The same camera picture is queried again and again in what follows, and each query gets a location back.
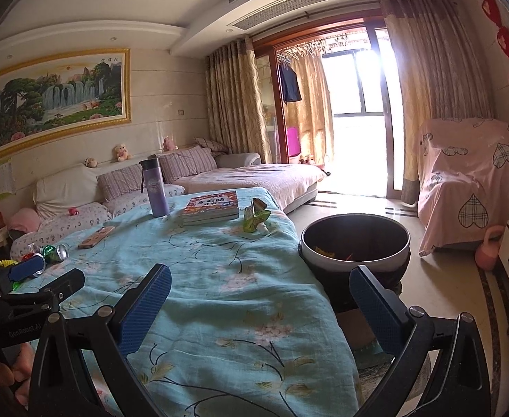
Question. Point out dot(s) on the gold-framed landscape painting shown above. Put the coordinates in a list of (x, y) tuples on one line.
[(59, 104)]

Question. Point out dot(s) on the ceiling air vent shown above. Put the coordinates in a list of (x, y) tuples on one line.
[(293, 2)]

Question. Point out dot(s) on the pink kettlebell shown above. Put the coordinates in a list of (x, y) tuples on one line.
[(488, 254)]

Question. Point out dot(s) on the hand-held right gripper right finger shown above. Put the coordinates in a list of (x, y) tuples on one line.
[(378, 308)]

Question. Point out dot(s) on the dark hanging garment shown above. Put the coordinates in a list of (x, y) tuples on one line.
[(290, 84)]

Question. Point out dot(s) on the grey black round bin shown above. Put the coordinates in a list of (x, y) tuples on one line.
[(358, 236)]

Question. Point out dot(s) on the purple water bottle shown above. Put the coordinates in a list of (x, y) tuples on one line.
[(154, 186)]

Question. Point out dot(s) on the small red toy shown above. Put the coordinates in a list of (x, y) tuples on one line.
[(72, 211)]

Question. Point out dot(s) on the pink plush toy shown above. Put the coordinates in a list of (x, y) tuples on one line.
[(169, 144)]

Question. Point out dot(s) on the white pillow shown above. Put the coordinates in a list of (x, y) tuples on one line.
[(63, 191)]

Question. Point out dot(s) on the yellow sheer curtain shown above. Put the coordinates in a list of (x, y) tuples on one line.
[(308, 113)]

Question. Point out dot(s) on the pink cloth bundle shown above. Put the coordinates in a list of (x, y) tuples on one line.
[(24, 220)]

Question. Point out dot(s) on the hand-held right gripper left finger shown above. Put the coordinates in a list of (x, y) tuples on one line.
[(143, 308)]

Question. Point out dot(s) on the crushed silver can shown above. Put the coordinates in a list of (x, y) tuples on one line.
[(62, 252)]

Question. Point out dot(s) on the brown cardboard box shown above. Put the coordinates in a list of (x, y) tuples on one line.
[(356, 328)]

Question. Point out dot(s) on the light blue floral blanket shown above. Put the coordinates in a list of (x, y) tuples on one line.
[(237, 278)]

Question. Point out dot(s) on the striped cushion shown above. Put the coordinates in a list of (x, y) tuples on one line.
[(122, 182), (189, 165), (211, 145)]

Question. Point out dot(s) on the person's left hand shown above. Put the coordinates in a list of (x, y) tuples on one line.
[(20, 371)]

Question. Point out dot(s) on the yellow paper cup liner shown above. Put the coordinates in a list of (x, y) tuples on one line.
[(7, 264)]

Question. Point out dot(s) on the crushed green can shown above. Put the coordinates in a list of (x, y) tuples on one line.
[(48, 254)]

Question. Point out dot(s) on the beige patterned curtain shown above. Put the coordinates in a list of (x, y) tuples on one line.
[(235, 100), (436, 74)]

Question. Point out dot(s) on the grey round trash bin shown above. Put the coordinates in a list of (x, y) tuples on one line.
[(354, 265)]

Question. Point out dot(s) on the red hanging wall decoration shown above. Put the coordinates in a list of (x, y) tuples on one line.
[(508, 43)]

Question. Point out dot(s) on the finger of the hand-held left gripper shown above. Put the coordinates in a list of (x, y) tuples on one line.
[(59, 286), (26, 268)]

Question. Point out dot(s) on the small plush toy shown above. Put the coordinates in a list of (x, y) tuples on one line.
[(122, 152), (90, 162)]

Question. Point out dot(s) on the pink heart-print covered armchair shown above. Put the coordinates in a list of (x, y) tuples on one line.
[(467, 173)]

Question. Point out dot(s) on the green snack wrapper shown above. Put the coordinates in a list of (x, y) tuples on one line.
[(256, 215)]

